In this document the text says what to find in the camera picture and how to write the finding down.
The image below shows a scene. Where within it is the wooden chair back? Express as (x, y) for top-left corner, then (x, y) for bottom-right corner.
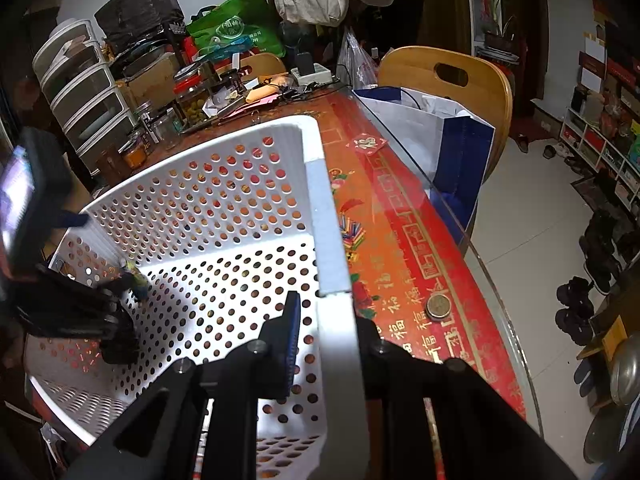
(239, 52), (287, 79)

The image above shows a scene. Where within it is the glass jar with red lid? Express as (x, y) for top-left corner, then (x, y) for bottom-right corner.
(173, 71), (211, 124)

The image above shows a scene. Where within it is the white power strip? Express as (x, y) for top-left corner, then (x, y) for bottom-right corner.
(291, 62), (334, 86)

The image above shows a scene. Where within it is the white shoe rack shelf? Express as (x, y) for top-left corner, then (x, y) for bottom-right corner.
(560, 105), (640, 211)

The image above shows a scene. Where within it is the clear plastic bag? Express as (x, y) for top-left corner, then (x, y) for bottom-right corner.
(337, 27), (379, 92)

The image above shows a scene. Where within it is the wooden chair with handle hole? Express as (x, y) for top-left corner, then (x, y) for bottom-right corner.
(377, 46), (514, 181)

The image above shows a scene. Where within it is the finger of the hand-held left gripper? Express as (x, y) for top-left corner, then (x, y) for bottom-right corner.
(19, 302), (142, 366)
(34, 263), (132, 311)

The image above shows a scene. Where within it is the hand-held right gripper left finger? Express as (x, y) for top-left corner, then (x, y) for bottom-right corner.
(65, 291), (303, 480)

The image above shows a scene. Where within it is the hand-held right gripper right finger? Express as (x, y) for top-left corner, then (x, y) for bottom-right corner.
(355, 317), (582, 480)

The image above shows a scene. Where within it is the cardboard box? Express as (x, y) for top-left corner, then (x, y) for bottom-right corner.
(117, 55), (187, 111)

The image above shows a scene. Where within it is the black bag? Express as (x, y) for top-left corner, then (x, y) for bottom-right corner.
(94, 0), (186, 54)

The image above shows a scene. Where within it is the red printed tablecloth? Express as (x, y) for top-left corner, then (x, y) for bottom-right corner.
(95, 85), (528, 480)

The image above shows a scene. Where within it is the white perforated plastic basket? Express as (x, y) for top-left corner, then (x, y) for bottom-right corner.
(24, 115), (386, 480)

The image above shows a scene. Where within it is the small yellow green toy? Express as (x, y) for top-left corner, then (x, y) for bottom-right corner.
(121, 260), (151, 306)

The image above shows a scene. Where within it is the red square sticker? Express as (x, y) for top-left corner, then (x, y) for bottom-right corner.
(346, 132), (389, 154)

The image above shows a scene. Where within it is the jar with orange contents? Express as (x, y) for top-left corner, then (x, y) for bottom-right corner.
(117, 131), (151, 169)

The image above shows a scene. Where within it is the white plastic drawer unit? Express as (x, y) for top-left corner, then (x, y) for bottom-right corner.
(32, 19), (139, 172)

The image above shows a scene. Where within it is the green shopping bag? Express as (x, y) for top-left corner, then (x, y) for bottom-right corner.
(186, 0), (286, 59)

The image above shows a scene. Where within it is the round metal pan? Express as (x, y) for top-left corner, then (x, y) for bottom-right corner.
(607, 344), (640, 407)

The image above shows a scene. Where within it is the white and blue paper bag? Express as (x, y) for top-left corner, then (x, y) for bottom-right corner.
(352, 86), (496, 234)

